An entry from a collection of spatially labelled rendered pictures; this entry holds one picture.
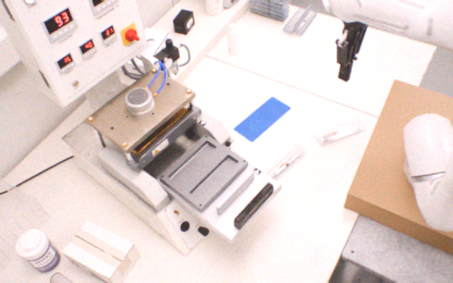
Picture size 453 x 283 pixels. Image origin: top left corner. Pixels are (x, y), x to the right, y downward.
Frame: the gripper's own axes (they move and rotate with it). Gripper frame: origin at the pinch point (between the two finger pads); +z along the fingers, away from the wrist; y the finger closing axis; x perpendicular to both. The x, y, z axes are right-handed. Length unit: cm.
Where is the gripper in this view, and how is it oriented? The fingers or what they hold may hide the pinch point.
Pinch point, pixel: (345, 69)
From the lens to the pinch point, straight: 124.9
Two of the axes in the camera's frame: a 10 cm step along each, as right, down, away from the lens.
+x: -7.4, -5.0, 4.5
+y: 6.7, -6.1, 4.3
